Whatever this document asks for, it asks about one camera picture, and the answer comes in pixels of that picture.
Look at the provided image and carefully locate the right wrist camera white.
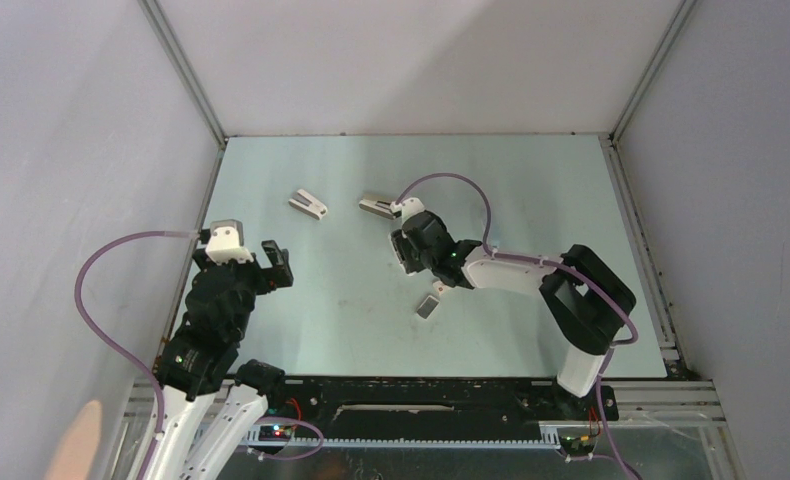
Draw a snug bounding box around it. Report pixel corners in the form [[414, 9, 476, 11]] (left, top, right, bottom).
[[390, 197, 425, 222]]

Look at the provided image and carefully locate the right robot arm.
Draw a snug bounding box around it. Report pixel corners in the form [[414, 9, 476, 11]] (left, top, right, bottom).
[[390, 203, 638, 418]]

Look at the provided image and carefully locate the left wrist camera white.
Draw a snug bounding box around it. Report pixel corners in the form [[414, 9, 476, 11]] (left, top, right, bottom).
[[199, 219, 254, 265]]

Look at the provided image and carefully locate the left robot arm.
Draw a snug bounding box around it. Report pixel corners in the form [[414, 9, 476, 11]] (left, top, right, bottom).
[[129, 240, 294, 479]]

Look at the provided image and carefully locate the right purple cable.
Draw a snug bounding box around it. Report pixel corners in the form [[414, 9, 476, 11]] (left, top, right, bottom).
[[396, 173, 640, 480]]

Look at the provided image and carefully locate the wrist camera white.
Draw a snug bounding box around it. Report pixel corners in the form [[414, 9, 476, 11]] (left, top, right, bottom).
[[390, 197, 425, 222], [199, 219, 254, 265]]

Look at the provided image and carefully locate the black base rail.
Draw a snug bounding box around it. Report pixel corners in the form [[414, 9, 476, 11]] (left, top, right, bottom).
[[278, 376, 619, 444]]

